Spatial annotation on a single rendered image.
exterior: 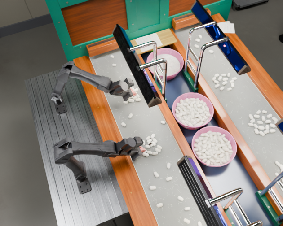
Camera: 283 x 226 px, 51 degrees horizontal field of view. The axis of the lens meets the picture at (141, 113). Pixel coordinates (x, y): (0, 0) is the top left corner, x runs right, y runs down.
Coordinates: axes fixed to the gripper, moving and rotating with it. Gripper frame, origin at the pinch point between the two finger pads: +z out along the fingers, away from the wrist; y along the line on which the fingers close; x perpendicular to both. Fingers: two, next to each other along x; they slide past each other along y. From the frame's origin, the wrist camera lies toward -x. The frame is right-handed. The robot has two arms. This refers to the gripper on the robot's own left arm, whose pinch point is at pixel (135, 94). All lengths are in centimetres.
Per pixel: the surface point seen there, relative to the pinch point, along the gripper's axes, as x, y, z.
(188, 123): -10.8, -30.0, 23.1
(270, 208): -21, -94, 38
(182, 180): 2, -62, 8
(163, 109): -5.3, -15.1, 13.6
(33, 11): 82, 192, 2
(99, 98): 18.4, 9.6, -13.4
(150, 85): -24.7, -17.4, -16.5
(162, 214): 14, -75, -6
